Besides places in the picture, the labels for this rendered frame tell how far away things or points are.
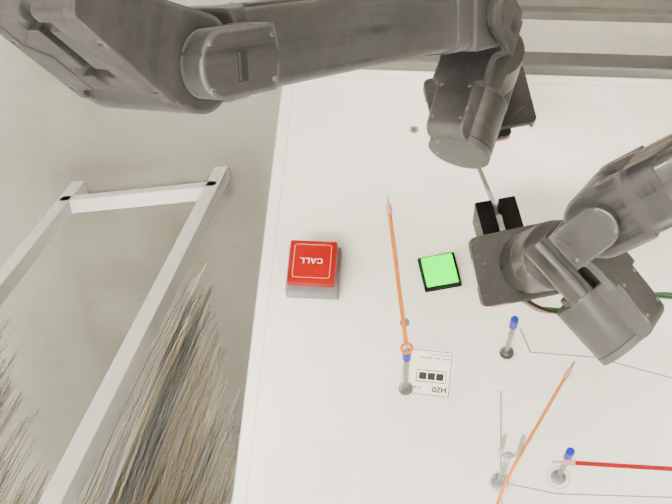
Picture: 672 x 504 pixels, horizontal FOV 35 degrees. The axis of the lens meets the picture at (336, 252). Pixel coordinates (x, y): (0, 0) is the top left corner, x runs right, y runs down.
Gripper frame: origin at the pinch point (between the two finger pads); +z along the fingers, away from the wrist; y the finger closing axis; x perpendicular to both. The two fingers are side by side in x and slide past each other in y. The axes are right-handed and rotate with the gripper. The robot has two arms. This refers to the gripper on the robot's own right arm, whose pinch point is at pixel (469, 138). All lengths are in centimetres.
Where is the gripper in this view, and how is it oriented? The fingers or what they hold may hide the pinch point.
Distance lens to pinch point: 117.0
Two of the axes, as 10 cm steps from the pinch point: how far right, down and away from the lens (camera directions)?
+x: -1.7, -9.3, 3.1
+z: 0.1, 3.1, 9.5
